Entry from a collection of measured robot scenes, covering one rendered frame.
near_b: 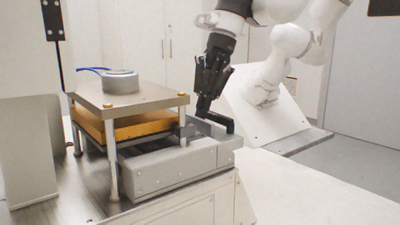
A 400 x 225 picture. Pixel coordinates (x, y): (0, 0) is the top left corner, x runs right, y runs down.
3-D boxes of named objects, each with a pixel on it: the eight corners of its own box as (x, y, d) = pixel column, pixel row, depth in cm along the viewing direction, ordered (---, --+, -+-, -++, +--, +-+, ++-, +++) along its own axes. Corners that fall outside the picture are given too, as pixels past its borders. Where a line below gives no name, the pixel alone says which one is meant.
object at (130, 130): (102, 152, 55) (97, 102, 52) (70, 122, 72) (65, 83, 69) (181, 133, 64) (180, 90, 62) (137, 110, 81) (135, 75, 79)
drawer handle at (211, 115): (229, 134, 77) (229, 119, 76) (195, 120, 89) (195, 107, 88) (234, 132, 79) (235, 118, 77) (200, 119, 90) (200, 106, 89)
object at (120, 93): (67, 170, 48) (55, 91, 45) (34, 121, 72) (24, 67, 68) (190, 137, 62) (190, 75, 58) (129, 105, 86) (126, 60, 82)
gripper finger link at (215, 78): (214, 57, 81) (217, 59, 82) (202, 97, 82) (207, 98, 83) (223, 59, 78) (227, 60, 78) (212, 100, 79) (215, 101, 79)
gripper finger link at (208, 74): (220, 57, 77) (216, 56, 76) (207, 99, 78) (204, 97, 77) (211, 56, 80) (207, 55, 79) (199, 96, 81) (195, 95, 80)
